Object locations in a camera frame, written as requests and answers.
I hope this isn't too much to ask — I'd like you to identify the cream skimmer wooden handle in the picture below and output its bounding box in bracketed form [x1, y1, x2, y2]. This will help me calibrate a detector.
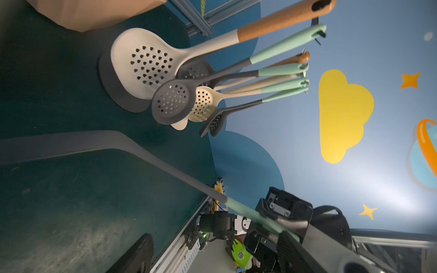
[110, 1, 336, 100]

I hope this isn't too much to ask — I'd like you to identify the cream utensil rack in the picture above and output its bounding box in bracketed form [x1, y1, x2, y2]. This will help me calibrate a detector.
[170, 71, 308, 131]

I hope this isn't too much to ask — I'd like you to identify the pink ribbed flower pot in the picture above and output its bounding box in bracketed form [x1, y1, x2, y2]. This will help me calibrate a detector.
[28, 0, 167, 33]

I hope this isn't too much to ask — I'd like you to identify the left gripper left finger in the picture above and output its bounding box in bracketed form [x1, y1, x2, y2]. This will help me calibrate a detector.
[107, 233, 154, 273]

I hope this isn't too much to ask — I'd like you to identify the cream skimmer mint handle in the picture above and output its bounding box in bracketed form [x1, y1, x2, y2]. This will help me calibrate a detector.
[185, 77, 311, 124]

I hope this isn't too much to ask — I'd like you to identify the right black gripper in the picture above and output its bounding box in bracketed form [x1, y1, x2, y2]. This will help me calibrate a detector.
[244, 187, 313, 270]

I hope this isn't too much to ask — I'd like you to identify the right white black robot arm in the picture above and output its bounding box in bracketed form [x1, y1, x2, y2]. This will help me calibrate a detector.
[199, 185, 393, 273]

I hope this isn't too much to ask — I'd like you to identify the dark grey utensil rack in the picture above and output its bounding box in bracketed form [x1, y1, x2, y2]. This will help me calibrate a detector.
[98, 33, 327, 114]

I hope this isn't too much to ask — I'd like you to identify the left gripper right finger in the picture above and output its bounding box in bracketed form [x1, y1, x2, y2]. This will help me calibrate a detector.
[277, 231, 327, 273]

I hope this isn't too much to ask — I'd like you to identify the yellow blue work glove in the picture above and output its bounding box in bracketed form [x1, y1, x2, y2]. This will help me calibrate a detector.
[212, 177, 226, 212]

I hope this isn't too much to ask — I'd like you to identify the all grey slotted skimmer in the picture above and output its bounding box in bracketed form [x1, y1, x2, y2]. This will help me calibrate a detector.
[0, 130, 301, 243]

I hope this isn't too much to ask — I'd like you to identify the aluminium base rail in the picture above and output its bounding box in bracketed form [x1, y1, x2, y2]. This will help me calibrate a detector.
[150, 197, 212, 273]

